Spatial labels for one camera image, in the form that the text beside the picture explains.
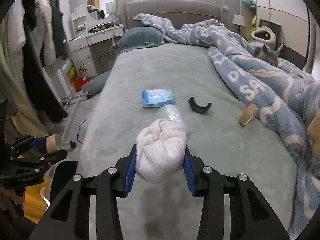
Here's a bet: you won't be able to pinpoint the black curved plastic piece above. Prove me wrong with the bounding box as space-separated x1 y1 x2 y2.
188 96 212 114

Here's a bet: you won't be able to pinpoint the person's left hand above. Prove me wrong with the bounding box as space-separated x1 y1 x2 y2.
0 185 25 211

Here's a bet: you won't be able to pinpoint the blue patterned fleece blanket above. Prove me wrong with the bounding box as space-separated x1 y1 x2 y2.
135 13 319 239

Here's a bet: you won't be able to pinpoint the white clothes rack frame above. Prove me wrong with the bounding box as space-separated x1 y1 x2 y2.
56 58 89 148

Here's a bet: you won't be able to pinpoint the hanging clothes on rack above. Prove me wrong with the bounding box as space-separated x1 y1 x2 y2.
1 0 67 137

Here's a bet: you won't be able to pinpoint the white cat bed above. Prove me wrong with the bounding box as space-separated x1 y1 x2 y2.
251 26 276 44

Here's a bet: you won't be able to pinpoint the white bedside lamp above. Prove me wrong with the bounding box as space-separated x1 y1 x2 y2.
232 14 246 33

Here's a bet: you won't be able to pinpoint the white vanity desk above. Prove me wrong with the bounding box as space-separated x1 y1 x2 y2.
69 4 124 79

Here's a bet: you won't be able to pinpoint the blue tissue pack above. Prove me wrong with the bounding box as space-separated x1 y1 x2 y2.
141 89 174 108

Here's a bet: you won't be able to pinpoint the black floor cable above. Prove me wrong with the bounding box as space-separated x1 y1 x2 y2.
69 119 87 149

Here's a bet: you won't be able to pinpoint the grey padded headboard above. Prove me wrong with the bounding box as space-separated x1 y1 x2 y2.
117 0 222 29

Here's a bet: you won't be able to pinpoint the grey floor cushion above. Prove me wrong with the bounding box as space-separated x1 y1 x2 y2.
81 70 111 97

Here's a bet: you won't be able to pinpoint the grey cat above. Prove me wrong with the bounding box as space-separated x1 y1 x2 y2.
253 44 279 67

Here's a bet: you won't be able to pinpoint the round vanity mirror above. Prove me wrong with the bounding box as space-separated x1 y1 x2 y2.
86 0 117 20

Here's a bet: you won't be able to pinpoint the blue plush on shelf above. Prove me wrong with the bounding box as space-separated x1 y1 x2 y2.
242 0 257 7

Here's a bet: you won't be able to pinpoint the white wardrobe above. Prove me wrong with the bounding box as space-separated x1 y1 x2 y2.
240 0 316 69

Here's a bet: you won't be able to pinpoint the red box on floor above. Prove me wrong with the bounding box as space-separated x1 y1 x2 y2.
73 76 89 92

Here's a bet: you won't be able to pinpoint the yellow object at lower left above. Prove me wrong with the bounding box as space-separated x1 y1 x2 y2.
23 175 52 224

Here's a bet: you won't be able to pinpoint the blue-grey pillow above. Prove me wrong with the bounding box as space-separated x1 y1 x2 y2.
116 27 165 56

